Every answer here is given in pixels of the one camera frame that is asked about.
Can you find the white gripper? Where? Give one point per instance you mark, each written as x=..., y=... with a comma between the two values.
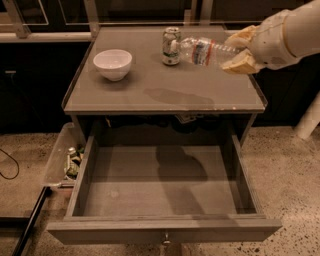
x=271, y=41

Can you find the clear plastic water bottle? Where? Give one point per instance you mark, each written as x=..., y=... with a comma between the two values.
x=205, y=51

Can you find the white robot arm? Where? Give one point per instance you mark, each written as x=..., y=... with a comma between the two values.
x=302, y=30

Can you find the grey cabinet counter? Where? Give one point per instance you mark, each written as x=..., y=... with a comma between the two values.
x=151, y=87

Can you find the grey open top drawer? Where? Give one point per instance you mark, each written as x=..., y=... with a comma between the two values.
x=137, y=183

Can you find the small metal drawer knob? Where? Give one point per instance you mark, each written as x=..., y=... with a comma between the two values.
x=166, y=241

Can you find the small bottle in bin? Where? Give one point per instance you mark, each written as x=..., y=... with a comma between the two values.
x=73, y=163

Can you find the green white soda can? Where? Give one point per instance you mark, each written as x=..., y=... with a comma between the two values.
x=170, y=52

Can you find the white ceramic bowl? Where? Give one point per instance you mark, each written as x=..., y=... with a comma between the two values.
x=113, y=64

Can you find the clear plastic storage bin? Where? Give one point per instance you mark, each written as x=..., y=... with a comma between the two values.
x=56, y=167

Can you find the white post at right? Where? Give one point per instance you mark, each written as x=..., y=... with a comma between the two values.
x=309, y=120

